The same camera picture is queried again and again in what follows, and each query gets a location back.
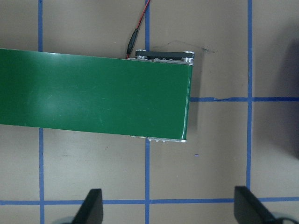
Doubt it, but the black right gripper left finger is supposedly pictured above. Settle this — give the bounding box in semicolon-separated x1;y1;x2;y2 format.
72;189;103;224

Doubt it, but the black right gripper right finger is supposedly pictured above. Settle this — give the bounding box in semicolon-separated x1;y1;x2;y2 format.
234;186;277;224

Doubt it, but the green conveyor belt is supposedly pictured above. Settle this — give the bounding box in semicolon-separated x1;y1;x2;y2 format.
0;49;192;142

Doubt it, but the red black power cable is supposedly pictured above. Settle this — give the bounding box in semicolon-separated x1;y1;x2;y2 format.
125;0;151;60

